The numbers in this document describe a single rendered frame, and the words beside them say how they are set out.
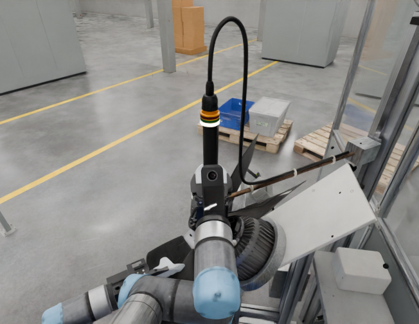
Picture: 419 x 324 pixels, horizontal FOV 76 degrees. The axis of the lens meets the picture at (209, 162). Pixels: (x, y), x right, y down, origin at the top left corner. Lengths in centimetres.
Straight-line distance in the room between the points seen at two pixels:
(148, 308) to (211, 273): 13
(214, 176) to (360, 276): 82
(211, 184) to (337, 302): 84
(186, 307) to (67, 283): 193
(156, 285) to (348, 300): 87
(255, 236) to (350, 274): 43
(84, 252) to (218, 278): 217
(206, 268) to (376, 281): 88
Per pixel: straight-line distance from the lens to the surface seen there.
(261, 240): 92
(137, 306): 51
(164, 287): 57
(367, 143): 110
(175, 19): 898
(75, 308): 81
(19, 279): 264
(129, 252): 244
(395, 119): 111
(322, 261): 134
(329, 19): 759
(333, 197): 96
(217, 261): 47
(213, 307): 47
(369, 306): 129
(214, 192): 55
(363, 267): 124
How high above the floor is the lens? 188
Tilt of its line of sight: 34 degrees down
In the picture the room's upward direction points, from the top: straight up
